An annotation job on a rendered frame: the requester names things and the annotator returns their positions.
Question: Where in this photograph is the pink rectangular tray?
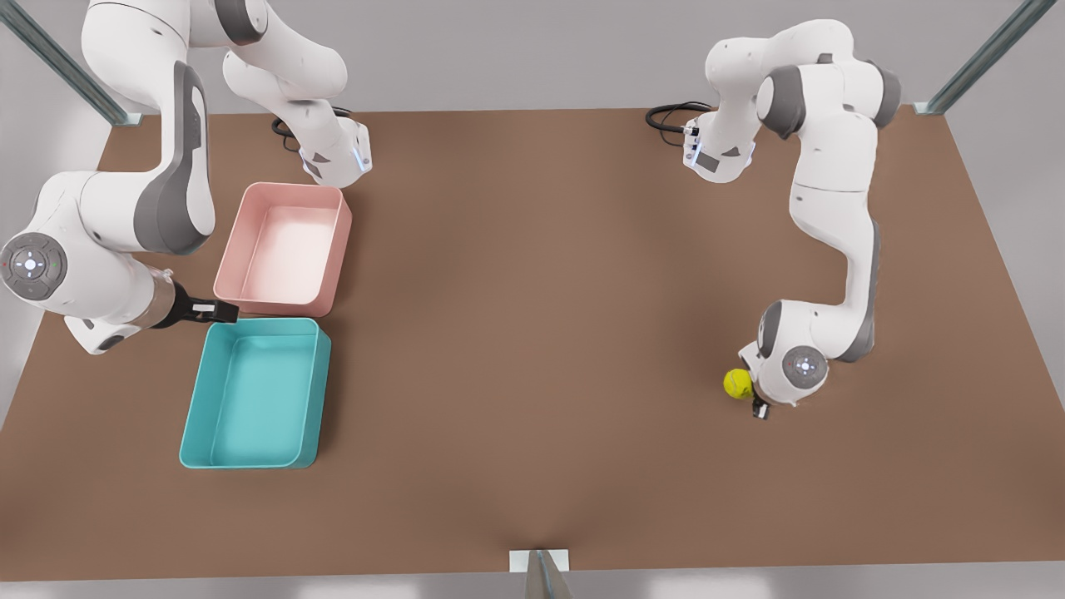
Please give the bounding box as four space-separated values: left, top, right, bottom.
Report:
213 182 353 318

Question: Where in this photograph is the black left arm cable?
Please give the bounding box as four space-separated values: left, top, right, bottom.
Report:
646 101 715 146

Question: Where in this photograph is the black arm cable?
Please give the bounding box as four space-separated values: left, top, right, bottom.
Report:
646 101 715 146
272 106 354 153

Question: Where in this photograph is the silver frame post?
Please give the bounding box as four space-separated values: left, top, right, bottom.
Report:
0 0 143 127
509 549 573 599
913 0 1058 116

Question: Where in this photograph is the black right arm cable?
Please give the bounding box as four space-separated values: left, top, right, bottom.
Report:
272 106 354 153

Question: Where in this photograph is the teal rectangular tray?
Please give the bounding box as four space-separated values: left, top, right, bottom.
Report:
179 318 332 470

